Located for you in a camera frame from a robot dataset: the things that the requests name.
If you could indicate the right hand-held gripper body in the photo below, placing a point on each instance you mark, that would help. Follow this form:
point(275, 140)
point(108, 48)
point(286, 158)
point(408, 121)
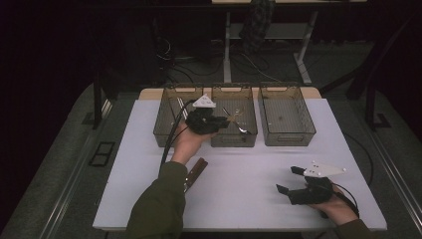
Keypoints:
point(315, 192)

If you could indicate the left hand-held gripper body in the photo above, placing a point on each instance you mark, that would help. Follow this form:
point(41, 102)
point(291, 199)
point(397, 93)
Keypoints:
point(200, 121)

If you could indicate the amber translucent spoon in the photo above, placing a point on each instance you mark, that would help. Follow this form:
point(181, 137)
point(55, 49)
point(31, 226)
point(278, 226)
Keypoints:
point(238, 115)

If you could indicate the smoked clear plastic bin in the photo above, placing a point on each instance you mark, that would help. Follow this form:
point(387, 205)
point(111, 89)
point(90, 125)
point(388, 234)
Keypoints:
point(162, 126)
point(232, 141)
point(285, 113)

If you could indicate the steel spoon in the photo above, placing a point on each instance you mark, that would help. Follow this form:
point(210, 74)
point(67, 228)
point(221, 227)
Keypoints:
point(246, 130)

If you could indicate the steel chopstick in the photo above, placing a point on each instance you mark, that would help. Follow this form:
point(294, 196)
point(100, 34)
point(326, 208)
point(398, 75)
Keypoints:
point(172, 108)

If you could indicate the person's left hand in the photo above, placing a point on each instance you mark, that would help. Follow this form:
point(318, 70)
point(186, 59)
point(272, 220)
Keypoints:
point(187, 144)

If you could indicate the person's right hand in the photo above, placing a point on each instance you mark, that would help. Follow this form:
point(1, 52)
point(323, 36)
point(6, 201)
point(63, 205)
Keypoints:
point(338, 209)

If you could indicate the white table mat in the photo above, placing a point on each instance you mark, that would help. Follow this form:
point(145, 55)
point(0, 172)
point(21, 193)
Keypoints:
point(249, 199)

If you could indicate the desk with white metal legs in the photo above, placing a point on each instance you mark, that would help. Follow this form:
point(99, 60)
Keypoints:
point(227, 49)

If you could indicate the black metal stand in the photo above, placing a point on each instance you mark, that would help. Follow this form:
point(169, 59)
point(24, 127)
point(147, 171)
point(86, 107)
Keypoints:
point(97, 106)
point(370, 106)

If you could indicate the dark patterned hanging jacket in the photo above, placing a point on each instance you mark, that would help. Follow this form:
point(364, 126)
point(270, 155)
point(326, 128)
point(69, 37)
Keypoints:
point(257, 23)

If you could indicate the metal floor rail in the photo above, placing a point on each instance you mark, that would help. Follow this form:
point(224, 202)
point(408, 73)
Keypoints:
point(71, 186)
point(398, 179)

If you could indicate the black floor socket frame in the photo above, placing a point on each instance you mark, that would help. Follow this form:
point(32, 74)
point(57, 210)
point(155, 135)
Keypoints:
point(101, 154)

